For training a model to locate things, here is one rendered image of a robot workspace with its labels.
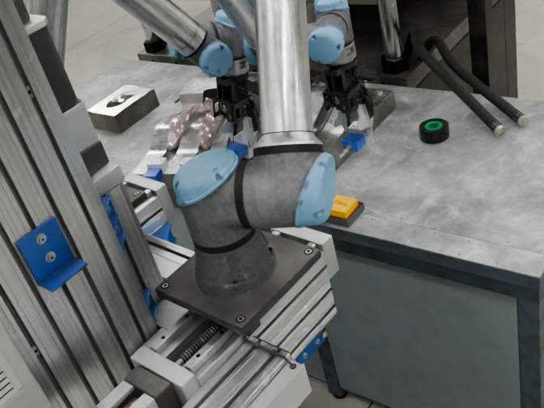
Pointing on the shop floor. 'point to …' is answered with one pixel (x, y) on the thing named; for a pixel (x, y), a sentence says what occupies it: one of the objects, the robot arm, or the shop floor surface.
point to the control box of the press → (482, 41)
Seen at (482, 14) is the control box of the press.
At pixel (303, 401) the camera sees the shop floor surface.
